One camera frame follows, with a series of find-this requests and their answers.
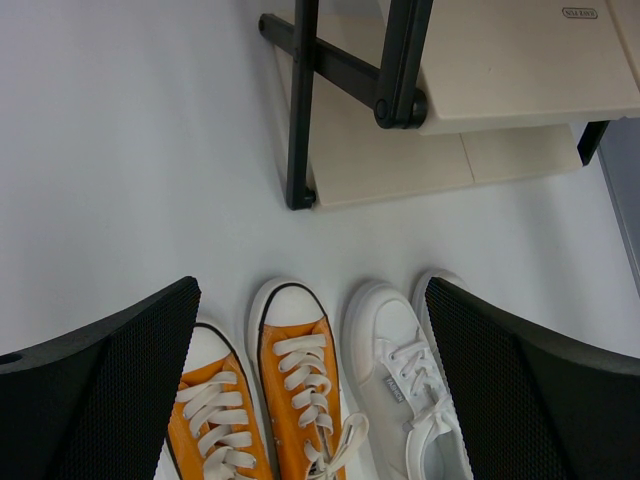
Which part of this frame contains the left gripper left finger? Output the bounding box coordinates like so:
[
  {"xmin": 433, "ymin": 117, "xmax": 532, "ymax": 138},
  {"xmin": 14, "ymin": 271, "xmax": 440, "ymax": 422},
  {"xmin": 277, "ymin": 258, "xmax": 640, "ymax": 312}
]
[{"xmin": 1, "ymin": 276, "xmax": 201, "ymax": 479}]

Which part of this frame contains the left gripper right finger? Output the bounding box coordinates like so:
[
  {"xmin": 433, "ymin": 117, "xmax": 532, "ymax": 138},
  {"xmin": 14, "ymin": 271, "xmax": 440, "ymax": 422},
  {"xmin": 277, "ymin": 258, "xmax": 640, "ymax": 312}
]
[{"xmin": 428, "ymin": 285, "xmax": 639, "ymax": 479}]

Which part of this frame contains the white sneaker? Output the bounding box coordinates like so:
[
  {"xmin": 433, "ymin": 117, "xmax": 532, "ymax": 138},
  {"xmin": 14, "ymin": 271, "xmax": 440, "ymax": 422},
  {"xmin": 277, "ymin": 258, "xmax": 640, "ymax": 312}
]
[
  {"xmin": 341, "ymin": 281, "xmax": 473, "ymax": 479},
  {"xmin": 411, "ymin": 268, "xmax": 468, "ymax": 324}
]

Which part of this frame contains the beige black shoe shelf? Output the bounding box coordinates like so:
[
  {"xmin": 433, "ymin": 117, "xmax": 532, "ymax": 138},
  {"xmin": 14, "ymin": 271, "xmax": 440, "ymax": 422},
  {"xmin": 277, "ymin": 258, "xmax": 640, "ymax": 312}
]
[{"xmin": 258, "ymin": 1, "xmax": 639, "ymax": 210}]

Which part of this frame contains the left orange canvas sneaker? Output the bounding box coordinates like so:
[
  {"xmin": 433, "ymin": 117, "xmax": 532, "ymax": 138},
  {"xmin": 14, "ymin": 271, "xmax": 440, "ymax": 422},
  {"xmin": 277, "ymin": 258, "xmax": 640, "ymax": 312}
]
[{"xmin": 159, "ymin": 321, "xmax": 273, "ymax": 479}]

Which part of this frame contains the orange canvas sneaker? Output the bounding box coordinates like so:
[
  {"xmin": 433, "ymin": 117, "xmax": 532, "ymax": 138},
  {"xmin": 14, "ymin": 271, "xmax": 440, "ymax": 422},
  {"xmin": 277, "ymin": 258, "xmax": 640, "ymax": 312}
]
[
  {"xmin": 247, "ymin": 278, "xmax": 369, "ymax": 479},
  {"xmin": 159, "ymin": 321, "xmax": 273, "ymax": 479}
]

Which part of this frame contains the right orange canvas sneaker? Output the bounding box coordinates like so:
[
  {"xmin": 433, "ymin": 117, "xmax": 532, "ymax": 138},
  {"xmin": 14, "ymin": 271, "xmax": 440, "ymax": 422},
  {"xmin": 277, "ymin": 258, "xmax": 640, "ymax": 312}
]
[{"xmin": 247, "ymin": 278, "xmax": 369, "ymax": 479}]

